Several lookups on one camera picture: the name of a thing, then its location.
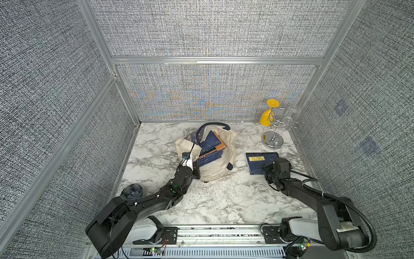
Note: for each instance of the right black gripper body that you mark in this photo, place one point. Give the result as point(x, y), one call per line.
point(269, 175)

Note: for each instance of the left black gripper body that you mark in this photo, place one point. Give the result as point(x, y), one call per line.
point(194, 174)

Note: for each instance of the blue book yellow label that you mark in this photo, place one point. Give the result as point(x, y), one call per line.
point(257, 161)

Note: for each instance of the cream canvas tote bag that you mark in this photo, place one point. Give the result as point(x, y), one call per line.
point(192, 143)

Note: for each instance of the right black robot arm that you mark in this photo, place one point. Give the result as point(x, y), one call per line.
point(339, 224)

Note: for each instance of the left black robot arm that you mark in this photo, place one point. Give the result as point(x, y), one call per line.
point(109, 229)

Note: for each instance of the blue book stack in bag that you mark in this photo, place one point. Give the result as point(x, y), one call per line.
point(212, 149)

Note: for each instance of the dark round cup cluster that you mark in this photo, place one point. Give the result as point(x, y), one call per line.
point(132, 192)

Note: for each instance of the yellow wine glass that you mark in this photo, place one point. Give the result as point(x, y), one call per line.
point(267, 117)

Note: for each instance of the clear wine glass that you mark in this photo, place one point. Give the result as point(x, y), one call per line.
point(288, 118)

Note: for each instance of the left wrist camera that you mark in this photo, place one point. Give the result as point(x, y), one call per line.
point(187, 160)

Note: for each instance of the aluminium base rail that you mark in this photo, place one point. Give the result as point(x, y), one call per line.
point(220, 241)

